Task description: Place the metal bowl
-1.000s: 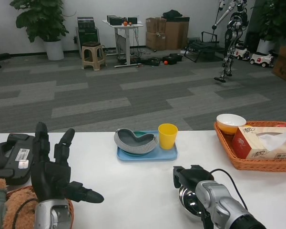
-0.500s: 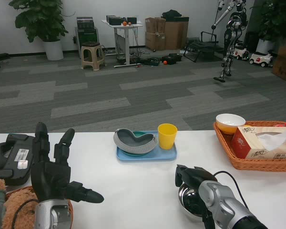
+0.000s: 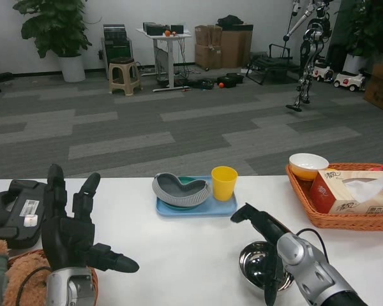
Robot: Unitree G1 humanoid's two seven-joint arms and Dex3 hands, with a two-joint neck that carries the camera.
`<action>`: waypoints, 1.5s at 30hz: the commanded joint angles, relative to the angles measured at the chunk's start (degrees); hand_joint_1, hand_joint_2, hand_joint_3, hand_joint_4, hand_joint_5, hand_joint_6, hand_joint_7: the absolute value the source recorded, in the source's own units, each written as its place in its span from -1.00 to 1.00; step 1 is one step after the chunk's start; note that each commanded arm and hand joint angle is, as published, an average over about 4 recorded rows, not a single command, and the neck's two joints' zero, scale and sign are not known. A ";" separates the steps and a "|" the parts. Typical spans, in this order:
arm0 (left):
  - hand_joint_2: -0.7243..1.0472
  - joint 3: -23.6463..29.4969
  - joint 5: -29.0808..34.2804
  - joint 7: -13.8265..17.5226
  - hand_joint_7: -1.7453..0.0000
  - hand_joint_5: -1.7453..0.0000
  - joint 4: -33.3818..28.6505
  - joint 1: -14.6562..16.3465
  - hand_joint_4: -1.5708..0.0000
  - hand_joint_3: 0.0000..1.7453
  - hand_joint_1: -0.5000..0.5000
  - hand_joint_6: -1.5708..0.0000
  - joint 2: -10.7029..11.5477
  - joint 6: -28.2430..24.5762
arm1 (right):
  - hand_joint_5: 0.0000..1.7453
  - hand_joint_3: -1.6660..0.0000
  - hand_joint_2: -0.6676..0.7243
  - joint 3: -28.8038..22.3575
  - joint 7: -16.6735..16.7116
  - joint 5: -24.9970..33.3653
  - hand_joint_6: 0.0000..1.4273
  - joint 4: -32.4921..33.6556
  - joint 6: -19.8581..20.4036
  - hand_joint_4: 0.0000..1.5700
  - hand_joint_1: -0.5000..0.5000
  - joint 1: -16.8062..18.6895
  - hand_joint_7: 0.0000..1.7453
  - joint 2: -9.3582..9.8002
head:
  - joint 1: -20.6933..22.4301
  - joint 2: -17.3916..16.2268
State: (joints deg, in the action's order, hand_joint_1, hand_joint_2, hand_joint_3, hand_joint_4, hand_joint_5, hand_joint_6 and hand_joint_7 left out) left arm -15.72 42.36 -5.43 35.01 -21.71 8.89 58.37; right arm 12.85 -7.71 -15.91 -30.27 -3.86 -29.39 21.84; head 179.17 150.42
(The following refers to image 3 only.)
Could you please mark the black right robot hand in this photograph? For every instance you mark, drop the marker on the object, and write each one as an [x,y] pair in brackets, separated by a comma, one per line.
[268,228]

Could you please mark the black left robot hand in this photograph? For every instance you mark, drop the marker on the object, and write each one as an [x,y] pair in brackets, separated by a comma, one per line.
[67,242]

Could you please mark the shiny metal bowl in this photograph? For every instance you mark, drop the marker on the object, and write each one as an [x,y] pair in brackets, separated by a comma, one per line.
[252,261]

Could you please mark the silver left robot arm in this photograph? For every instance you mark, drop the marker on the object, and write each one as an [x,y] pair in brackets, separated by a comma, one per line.
[73,287]

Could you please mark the white and orange bowl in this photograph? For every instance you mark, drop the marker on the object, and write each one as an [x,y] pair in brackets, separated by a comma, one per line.
[306,173]

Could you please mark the grey folded silicone bowl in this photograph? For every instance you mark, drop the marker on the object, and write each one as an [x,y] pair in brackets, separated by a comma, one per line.
[172,198]

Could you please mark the orange wicker basket with tissues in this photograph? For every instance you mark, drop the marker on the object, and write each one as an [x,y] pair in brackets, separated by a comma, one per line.
[301,199]

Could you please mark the brown plush toy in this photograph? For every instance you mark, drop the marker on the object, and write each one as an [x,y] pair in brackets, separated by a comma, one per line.
[19,263]

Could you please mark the yellow plastic cup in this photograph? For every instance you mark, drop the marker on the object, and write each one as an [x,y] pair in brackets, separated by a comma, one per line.
[224,185]

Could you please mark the wood print tissue box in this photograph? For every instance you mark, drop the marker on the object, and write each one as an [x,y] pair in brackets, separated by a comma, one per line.
[322,191]

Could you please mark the light blue plastic tray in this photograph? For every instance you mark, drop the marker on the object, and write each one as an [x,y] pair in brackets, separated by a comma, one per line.
[204,209]

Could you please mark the black controller device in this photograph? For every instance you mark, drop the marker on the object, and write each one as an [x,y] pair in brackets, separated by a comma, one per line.
[6,210]

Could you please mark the teal plate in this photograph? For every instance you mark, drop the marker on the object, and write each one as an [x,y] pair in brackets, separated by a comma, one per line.
[186,180]

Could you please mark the white tissue sheet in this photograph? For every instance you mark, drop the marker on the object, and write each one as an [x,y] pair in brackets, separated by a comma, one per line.
[370,191]

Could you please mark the black double floor case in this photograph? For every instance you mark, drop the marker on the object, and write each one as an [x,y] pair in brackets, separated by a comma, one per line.
[231,79]

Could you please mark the flat black floor case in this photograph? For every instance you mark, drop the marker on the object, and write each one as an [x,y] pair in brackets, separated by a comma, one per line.
[201,84]

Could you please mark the small white toy car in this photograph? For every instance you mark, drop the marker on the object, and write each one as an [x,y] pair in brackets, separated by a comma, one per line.
[322,72]

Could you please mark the large white toy car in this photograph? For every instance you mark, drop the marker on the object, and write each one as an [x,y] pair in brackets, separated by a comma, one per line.
[349,82]

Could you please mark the beige plastic stool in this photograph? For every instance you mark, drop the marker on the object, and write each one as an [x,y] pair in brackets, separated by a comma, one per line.
[124,75]

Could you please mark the stacked brown cardboard boxes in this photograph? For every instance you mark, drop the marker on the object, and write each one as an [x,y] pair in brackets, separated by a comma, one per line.
[379,89]

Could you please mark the black office chair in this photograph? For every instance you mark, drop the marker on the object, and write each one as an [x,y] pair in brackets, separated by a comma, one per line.
[0,76]

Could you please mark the closed brown cardboard box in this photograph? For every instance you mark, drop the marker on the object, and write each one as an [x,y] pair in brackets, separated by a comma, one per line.
[207,57]

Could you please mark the large dark cardboard box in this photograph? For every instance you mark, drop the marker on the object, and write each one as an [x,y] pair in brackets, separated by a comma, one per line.
[236,48]

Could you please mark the white standing desk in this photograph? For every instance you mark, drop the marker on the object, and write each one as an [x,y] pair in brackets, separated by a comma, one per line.
[169,63]

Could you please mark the small open cardboard box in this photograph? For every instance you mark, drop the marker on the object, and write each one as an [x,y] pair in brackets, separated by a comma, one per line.
[207,35]

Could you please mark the silver black humanoid robot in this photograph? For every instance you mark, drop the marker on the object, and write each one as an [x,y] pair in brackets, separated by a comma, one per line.
[316,32]

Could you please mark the black green equipment cabinet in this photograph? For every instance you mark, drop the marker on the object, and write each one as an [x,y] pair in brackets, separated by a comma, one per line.
[116,41]

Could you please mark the black bag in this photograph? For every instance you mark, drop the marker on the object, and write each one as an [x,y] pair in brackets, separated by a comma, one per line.
[229,20]

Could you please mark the tall plant in white pot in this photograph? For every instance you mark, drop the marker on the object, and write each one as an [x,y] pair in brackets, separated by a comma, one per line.
[54,28]

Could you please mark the small black desk box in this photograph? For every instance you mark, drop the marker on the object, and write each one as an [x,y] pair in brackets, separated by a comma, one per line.
[177,28]

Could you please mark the dark plant in white pot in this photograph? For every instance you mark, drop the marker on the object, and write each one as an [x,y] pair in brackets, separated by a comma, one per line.
[367,25]

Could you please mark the large black desk box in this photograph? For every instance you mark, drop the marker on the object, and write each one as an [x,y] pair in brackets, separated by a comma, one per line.
[154,29]

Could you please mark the black folding frame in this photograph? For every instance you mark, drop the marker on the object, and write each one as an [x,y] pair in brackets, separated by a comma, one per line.
[268,65]

